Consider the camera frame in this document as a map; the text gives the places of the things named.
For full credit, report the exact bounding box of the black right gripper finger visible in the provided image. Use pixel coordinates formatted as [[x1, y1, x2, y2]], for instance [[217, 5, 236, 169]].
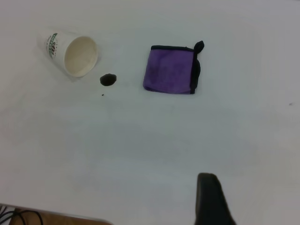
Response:
[[193, 172, 236, 225]]

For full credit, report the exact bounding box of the purple cloth with black trim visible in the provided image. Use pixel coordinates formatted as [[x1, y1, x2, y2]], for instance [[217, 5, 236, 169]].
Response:
[[142, 40, 205, 95]]

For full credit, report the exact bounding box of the white paper coffee cup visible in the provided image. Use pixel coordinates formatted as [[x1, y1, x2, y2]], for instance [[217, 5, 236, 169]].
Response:
[[38, 31, 98, 78]]

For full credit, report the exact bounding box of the dark coffee spill stain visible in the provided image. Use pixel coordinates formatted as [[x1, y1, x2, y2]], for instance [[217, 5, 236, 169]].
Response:
[[99, 73, 118, 86]]

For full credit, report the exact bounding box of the black cable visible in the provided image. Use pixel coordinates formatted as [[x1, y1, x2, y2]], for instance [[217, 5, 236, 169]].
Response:
[[0, 205, 43, 225]]

